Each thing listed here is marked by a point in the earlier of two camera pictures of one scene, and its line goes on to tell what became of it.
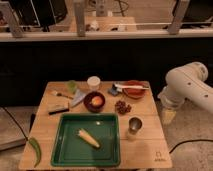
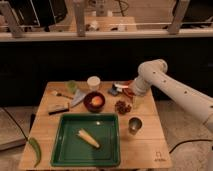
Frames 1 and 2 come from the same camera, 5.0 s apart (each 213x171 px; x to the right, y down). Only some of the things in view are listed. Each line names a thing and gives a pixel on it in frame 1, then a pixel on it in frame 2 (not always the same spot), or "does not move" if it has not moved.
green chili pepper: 37,148 does not move
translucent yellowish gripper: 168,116 -> 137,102
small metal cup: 135,123 does not move
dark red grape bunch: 121,107 does not move
